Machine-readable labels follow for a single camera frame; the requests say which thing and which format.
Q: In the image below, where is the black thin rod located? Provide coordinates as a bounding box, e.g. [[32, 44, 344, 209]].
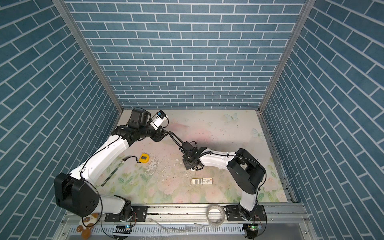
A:
[[101, 163, 123, 187]]

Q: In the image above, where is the yellow tape measure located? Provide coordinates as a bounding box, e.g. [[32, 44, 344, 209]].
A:
[[137, 153, 150, 164]]

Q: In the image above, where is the aluminium front rail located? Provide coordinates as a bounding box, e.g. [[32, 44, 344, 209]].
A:
[[61, 203, 310, 225]]

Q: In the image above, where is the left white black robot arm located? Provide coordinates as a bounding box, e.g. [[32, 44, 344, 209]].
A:
[[54, 125, 182, 222]]

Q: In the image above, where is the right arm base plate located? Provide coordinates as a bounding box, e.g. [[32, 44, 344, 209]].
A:
[[224, 204, 267, 222]]

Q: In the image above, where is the white slotted cable duct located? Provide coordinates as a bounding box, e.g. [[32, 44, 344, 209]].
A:
[[69, 224, 245, 236]]

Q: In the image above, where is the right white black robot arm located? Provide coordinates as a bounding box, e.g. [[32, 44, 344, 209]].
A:
[[179, 142, 267, 220]]

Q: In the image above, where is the white staple box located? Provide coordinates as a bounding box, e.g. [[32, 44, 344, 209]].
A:
[[191, 178, 213, 185]]

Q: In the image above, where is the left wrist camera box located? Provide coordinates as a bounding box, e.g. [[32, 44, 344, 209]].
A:
[[150, 110, 167, 130]]

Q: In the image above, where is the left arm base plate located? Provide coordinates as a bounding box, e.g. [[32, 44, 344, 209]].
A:
[[105, 206, 149, 223]]

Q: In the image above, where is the clear tape roll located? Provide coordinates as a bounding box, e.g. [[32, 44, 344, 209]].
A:
[[206, 204, 226, 227]]

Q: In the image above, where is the plush panda toy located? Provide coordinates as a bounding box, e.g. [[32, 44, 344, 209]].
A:
[[76, 213, 99, 240]]

